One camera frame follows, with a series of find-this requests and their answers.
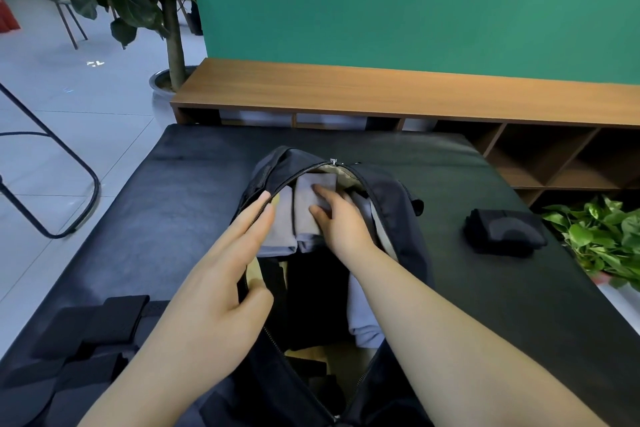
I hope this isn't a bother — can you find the taupe grey cloth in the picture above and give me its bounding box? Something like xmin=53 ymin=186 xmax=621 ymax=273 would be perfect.
xmin=292 ymin=174 xmax=339 ymax=238

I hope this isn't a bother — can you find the person's right forearm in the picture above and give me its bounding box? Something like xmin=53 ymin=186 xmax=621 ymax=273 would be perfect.
xmin=345 ymin=243 xmax=611 ymax=427

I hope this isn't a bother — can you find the low wooden shelf unit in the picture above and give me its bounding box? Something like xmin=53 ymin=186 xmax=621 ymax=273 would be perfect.
xmin=170 ymin=58 xmax=640 ymax=208

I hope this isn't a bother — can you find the blue-grey folded cloth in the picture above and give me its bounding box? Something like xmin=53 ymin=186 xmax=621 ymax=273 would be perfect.
xmin=257 ymin=185 xmax=327 ymax=257

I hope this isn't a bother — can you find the small green leafy plant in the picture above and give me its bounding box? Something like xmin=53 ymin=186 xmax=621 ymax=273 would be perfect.
xmin=542 ymin=195 xmax=640 ymax=293

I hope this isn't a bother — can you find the black metal chair frame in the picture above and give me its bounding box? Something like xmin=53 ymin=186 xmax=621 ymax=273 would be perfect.
xmin=0 ymin=83 xmax=102 ymax=240

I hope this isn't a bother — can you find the white round plant pot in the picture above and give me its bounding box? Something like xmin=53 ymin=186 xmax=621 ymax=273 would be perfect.
xmin=148 ymin=65 xmax=199 ymax=116

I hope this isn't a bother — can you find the metal legged stool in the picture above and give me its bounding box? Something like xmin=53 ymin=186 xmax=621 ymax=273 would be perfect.
xmin=53 ymin=0 xmax=89 ymax=51

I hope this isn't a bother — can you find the person's left forearm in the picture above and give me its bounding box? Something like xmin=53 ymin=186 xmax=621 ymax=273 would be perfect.
xmin=75 ymin=311 xmax=232 ymax=427

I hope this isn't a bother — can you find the black folded cloth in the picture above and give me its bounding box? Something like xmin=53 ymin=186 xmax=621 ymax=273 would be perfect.
xmin=462 ymin=208 xmax=549 ymax=258
xmin=54 ymin=351 xmax=130 ymax=393
xmin=82 ymin=295 xmax=151 ymax=346
xmin=31 ymin=307 xmax=98 ymax=361
xmin=0 ymin=361 xmax=67 ymax=391

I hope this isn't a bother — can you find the light blue folded cloth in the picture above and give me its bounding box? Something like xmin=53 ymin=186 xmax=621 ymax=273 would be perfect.
xmin=345 ymin=272 xmax=387 ymax=350

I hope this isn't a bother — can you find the person's left hand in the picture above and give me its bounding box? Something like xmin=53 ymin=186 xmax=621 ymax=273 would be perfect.
xmin=166 ymin=192 xmax=277 ymax=358

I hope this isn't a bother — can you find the red object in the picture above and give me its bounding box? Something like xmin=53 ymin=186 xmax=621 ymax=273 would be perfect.
xmin=0 ymin=0 xmax=22 ymax=35

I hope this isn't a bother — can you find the person's right hand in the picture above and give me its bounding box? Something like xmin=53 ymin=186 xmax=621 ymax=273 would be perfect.
xmin=308 ymin=184 xmax=380 ymax=263

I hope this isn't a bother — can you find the dark navy backpack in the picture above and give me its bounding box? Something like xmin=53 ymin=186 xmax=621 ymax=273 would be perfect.
xmin=197 ymin=145 xmax=437 ymax=427

